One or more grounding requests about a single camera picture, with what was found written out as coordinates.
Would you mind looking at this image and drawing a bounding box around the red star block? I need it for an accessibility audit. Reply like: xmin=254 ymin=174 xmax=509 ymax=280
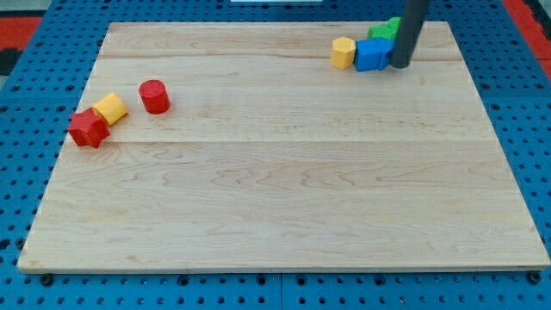
xmin=68 ymin=108 xmax=110 ymax=148

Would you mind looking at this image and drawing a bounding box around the yellow hexagon block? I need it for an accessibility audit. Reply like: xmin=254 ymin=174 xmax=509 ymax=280
xmin=330 ymin=37 xmax=356 ymax=69

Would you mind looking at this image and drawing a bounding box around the red cylinder block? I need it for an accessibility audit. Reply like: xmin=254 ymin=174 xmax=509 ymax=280
xmin=139 ymin=79 xmax=170 ymax=115

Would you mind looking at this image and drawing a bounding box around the blue cube block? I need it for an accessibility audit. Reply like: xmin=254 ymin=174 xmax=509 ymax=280
xmin=354 ymin=38 xmax=394 ymax=71

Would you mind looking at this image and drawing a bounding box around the green block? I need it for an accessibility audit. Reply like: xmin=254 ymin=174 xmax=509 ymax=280
xmin=367 ymin=16 xmax=401 ymax=40

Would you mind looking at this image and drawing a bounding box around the yellow cylinder block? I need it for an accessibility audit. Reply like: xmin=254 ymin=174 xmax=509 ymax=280
xmin=92 ymin=93 xmax=128 ymax=126

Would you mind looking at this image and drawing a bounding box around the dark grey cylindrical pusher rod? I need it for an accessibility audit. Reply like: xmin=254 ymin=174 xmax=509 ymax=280
xmin=390 ymin=0 xmax=430 ymax=69

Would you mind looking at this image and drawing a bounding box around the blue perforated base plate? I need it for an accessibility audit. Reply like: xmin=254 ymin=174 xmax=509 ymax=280
xmin=1 ymin=1 xmax=550 ymax=309

